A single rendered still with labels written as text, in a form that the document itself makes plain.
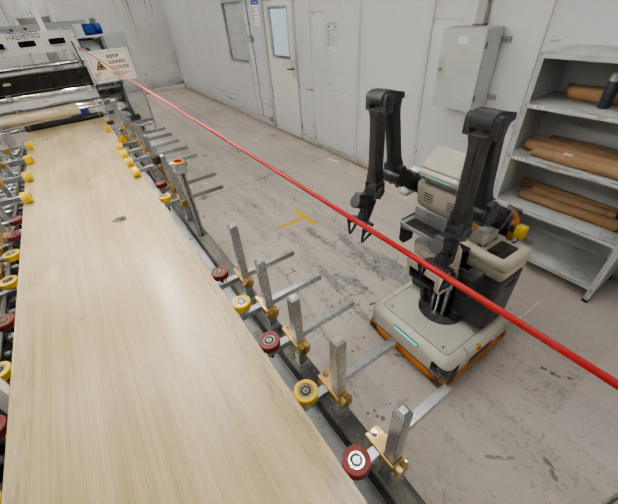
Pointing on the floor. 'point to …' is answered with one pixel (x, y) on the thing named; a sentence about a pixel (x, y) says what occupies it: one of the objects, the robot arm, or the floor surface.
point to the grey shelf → (549, 100)
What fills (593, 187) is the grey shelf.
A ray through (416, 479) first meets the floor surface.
